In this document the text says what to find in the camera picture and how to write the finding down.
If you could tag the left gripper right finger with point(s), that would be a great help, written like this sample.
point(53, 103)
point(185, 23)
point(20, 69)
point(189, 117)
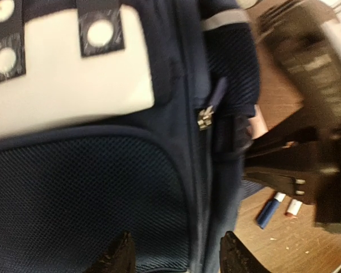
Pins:
point(236, 258)

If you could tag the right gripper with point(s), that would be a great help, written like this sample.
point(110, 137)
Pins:
point(319, 160)

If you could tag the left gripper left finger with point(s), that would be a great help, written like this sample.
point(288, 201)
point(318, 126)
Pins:
point(119, 257)

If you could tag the navy blue student backpack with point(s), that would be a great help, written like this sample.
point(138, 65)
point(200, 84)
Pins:
point(122, 116)

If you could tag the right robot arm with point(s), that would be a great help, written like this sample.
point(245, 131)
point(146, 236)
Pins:
point(304, 38)

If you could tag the white marker red cap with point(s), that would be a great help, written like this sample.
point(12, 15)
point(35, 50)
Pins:
point(293, 208)

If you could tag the white marker blue cap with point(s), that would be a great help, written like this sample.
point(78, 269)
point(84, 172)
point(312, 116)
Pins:
point(269, 209)

